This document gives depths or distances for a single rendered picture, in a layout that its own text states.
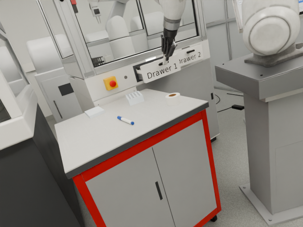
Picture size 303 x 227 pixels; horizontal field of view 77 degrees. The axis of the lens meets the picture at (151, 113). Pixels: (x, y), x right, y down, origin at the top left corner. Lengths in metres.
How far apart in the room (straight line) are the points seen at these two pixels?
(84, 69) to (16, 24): 3.42
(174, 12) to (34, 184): 1.08
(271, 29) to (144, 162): 0.61
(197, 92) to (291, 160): 0.83
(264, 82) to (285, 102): 0.22
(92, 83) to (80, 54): 0.18
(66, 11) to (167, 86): 0.78
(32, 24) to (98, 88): 3.41
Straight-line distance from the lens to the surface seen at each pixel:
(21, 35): 4.53
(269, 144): 1.07
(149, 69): 1.23
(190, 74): 1.58
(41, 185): 1.18
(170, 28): 1.06
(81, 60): 1.22
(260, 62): 0.97
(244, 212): 1.39
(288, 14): 0.72
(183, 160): 0.89
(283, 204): 1.37
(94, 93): 1.24
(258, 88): 0.81
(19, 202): 1.22
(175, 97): 0.88
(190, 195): 1.02
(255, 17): 0.71
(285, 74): 0.86
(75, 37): 1.22
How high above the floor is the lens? 1.07
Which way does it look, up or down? 21 degrees down
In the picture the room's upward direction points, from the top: 15 degrees counter-clockwise
